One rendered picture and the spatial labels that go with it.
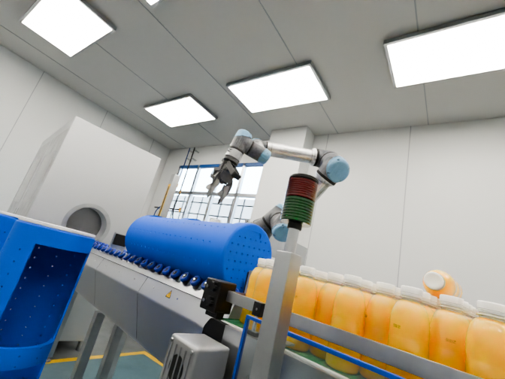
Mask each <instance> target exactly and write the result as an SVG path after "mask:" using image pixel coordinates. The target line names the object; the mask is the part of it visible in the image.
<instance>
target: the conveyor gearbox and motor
mask: <svg viewBox="0 0 505 379"><path fill-rule="evenodd" d="M228 354H229V348H228V347H226V346H225V345H223V344H221V343H219V342H218V341H216V340H214V339H212V338H210V337H209V336H207V335H205V334H183V333H174V334H173V335H172V336H171V340H170V344H169V346H168V351H167V353H166V357H165V361H164V364H163V366H162V371H161V374H160V377H159V379H223V377H224V374H225V367H226V363H227V360H228Z"/></svg>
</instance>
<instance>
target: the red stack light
mask: <svg viewBox="0 0 505 379"><path fill-rule="evenodd" d="M318 187H319V185H318V184H317V183H316V182H315V181H313V180H310V179H307V178H303V177H293V178H290V179H289V181H288V185H287V189H286V195H285V197H286V196H301V197H304V198H307V199H310V200H312V201H314V202H315V203H316V196H317V191H318Z"/></svg>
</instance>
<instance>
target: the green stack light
mask: <svg viewBox="0 0 505 379"><path fill-rule="evenodd" d="M314 208H315V202H314V201H312V200H310V199H307V198H304V197H301V196H286V197H285V198H284V203H283V209H282V213H281V217H280V220H281V222H283V223H285V224H288V222H296V223H300V224H301V225H302V228H309V227H311V224H312V220H313V212H314Z"/></svg>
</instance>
